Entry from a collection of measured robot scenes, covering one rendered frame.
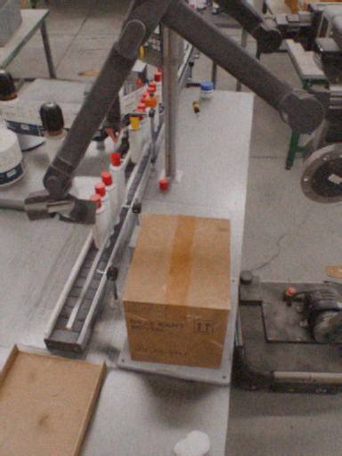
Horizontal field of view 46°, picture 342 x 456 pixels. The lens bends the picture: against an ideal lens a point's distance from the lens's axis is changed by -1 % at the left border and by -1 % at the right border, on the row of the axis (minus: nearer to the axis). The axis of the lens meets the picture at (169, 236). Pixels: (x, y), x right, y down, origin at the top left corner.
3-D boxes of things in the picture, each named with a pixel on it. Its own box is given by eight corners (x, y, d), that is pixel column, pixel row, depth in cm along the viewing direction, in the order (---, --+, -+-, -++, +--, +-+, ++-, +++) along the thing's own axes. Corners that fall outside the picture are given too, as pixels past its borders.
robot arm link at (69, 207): (73, 212, 98) (71, 189, 98) (46, 215, 98) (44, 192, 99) (83, 216, 105) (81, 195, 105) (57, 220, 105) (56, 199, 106)
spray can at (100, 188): (101, 226, 142) (93, 179, 128) (116, 228, 142) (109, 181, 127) (97, 237, 139) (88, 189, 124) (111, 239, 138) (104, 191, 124)
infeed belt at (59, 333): (163, 92, 229) (163, 85, 226) (177, 93, 228) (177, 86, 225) (49, 346, 113) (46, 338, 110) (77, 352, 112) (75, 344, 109)
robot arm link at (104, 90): (152, 30, 77) (156, 28, 86) (126, 12, 75) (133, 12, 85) (58, 201, 95) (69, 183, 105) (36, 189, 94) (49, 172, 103)
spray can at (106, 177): (108, 215, 147) (101, 168, 132) (121, 217, 146) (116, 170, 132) (103, 225, 143) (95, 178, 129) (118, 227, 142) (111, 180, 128)
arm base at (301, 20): (310, 52, 124) (320, 10, 115) (283, 52, 124) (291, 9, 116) (304, 43, 130) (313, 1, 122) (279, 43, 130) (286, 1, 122)
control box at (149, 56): (151, 52, 153) (150, -5, 140) (184, 64, 144) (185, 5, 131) (132, 59, 148) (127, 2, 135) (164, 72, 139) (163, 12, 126)
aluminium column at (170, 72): (166, 173, 174) (165, -1, 127) (176, 174, 174) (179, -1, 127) (165, 178, 171) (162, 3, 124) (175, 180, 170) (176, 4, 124)
